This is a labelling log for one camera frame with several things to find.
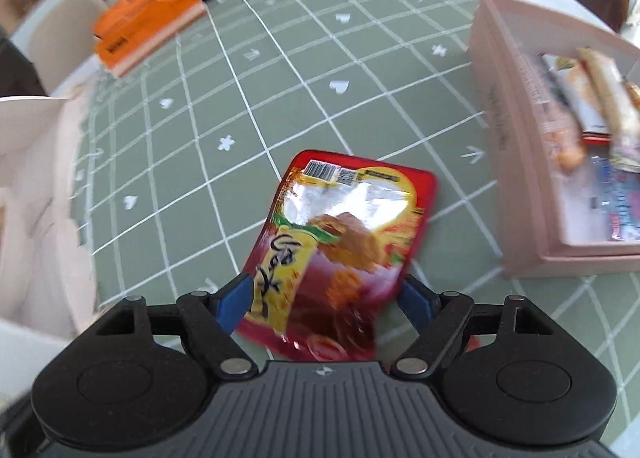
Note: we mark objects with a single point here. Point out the green grid tablecloth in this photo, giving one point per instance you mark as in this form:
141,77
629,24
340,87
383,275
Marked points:
200,188

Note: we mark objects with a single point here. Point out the pink cardboard box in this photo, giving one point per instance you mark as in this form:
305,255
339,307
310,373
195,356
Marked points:
505,138

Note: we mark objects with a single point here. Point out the blue white candy packet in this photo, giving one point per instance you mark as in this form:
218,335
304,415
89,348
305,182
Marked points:
620,208

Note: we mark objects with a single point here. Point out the long beige snack packet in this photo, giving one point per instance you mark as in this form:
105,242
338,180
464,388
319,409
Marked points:
612,98

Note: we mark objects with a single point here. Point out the orange cardboard box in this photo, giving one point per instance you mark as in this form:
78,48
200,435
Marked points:
145,18

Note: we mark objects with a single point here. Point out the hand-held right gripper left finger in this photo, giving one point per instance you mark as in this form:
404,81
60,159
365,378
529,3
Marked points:
232,308

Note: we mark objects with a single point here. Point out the beige chair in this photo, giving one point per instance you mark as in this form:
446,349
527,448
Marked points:
65,33

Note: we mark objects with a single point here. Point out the red meat snack packet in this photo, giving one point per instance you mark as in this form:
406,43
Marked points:
340,238

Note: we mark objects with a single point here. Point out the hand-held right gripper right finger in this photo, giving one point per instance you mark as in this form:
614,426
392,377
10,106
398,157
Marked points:
416,302

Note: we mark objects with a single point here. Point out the white orange snack packet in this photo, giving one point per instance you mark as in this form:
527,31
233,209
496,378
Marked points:
570,88

